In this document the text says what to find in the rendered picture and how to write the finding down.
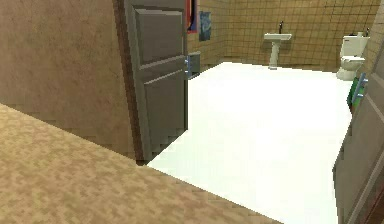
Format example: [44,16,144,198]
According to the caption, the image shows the grey box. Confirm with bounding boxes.
[188,50,202,77]

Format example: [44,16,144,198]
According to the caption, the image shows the blue door handle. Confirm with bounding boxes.
[351,72,369,105]
[184,55,193,80]

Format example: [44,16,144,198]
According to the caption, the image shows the blue framed wall picture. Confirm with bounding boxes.
[198,11,212,42]

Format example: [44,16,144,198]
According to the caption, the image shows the red framed wall picture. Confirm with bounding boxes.
[186,0,199,35]

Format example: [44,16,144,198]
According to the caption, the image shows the white toilet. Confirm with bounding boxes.
[335,31,371,82]

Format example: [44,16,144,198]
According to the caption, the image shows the white pedestal sink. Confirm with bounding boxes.
[263,32,293,71]

